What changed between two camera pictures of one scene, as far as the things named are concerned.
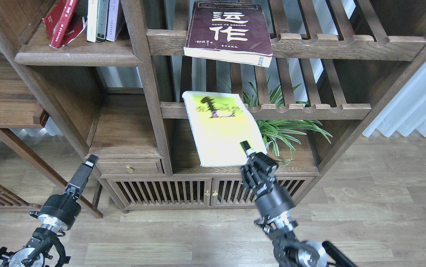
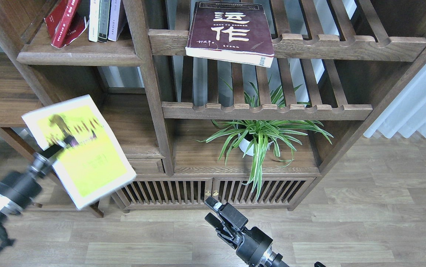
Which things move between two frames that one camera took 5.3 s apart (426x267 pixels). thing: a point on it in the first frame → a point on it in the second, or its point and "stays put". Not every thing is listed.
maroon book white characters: (234, 32) stays put
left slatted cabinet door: (163, 192) stays put
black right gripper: (272, 199) → (252, 245)
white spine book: (92, 20) stays put
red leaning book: (57, 22) stays put
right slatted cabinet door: (231, 192) stays put
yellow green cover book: (219, 122) → (93, 164)
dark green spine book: (102, 18) stays put
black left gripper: (65, 208) → (17, 190)
